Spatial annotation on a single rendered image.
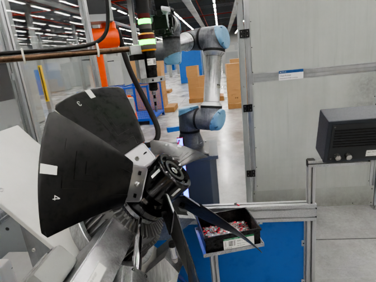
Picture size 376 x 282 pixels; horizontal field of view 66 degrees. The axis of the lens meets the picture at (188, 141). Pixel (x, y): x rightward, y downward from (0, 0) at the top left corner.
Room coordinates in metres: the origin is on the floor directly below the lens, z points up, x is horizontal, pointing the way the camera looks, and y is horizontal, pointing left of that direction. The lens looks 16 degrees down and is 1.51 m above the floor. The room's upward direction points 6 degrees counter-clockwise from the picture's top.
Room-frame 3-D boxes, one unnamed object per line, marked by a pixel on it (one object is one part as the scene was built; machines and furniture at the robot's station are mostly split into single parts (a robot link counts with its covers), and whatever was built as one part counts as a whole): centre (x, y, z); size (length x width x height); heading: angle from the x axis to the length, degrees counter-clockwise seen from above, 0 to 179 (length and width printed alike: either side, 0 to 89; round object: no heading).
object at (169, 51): (1.29, 0.04, 1.54); 0.11 x 0.08 x 0.11; 56
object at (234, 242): (1.00, -0.12, 0.85); 0.22 x 0.17 x 0.07; 98
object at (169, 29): (1.12, 0.04, 1.63); 0.12 x 0.08 x 0.09; 172
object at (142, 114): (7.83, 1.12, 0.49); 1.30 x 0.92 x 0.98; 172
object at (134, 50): (0.82, 0.09, 1.50); 0.09 x 0.07 x 0.10; 117
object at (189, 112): (1.60, -0.02, 1.19); 0.13 x 0.12 x 0.14; 56
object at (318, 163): (1.10, -0.60, 1.04); 0.24 x 0.03 x 0.03; 82
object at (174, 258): (0.70, 0.08, 0.99); 0.02 x 0.02 x 0.06
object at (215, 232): (1.00, -0.12, 0.83); 0.19 x 0.14 x 0.02; 98
